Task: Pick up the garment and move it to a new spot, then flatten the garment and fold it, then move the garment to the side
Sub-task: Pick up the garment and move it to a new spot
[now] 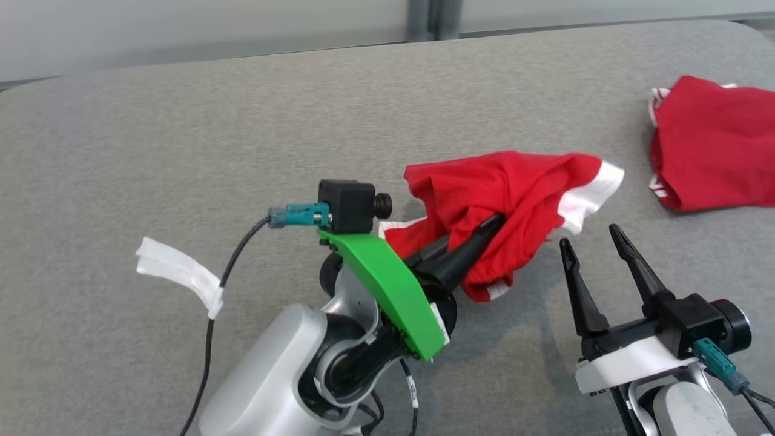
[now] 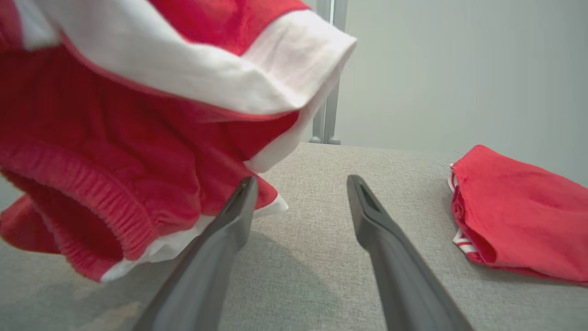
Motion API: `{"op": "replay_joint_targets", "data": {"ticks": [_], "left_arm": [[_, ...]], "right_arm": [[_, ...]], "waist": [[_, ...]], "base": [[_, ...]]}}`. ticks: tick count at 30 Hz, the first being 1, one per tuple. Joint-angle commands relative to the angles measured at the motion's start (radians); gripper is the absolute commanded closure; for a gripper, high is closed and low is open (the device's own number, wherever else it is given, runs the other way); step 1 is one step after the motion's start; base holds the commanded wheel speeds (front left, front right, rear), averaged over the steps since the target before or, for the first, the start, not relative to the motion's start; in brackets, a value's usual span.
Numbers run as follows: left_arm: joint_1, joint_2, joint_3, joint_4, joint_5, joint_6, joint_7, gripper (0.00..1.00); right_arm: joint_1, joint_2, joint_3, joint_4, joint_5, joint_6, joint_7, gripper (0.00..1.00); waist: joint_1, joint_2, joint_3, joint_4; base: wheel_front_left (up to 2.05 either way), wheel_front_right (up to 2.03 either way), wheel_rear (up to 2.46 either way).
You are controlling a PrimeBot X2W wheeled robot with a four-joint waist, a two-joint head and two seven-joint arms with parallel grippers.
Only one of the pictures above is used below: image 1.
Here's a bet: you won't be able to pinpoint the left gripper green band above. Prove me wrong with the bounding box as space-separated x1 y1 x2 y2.
318 213 506 362

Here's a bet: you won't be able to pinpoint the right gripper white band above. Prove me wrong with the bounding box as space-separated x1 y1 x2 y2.
559 224 697 395

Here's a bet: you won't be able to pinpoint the red and white shirt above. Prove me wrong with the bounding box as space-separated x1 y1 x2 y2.
648 75 775 213
378 150 625 302

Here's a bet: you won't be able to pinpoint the white tape tag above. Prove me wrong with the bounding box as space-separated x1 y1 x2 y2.
136 237 225 320

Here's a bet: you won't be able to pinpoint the thin black cable white labels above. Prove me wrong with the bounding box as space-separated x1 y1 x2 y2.
397 358 420 436

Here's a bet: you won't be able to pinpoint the left camera cable teal plug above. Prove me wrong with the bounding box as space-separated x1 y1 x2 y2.
180 203 332 436

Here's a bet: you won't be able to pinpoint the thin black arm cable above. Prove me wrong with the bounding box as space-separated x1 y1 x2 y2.
354 391 386 436

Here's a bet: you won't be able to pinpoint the grey metal partition post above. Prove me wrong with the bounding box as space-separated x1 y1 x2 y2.
407 0 432 43
437 0 464 40

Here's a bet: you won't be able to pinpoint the grey wall base rail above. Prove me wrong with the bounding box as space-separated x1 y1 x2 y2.
463 11 775 36

